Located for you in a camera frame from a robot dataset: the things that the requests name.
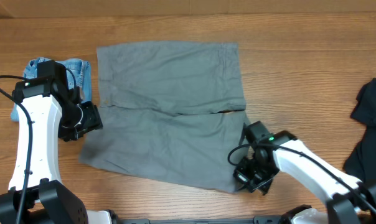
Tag black garment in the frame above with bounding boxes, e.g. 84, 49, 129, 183
343, 78, 376, 182

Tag folded blue denim jeans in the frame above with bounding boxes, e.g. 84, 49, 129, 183
22, 57, 92, 103

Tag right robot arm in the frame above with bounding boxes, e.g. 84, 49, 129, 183
233, 121, 376, 224

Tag grey shorts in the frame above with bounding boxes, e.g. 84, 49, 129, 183
79, 41, 249, 193

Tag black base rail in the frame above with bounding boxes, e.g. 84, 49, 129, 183
113, 205, 329, 224

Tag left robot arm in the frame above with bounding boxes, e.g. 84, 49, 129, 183
0, 60, 118, 224

